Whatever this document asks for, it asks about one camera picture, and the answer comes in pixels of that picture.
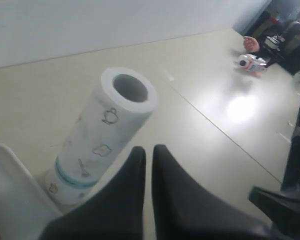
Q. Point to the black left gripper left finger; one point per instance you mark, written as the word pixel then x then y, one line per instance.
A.
pixel 114 213

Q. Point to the white rectangular plastic tray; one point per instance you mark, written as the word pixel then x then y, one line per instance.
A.
pixel 25 208

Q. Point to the printed white paper towel roll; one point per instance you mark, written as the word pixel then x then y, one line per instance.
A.
pixel 119 105

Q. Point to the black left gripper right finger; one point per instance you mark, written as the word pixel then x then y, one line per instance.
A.
pixel 184 210

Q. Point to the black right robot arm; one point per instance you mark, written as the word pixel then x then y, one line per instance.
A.
pixel 283 207

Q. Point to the pink round object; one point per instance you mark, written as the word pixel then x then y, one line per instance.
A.
pixel 250 44

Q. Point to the person in dark clothes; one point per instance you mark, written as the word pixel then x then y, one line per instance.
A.
pixel 288 55

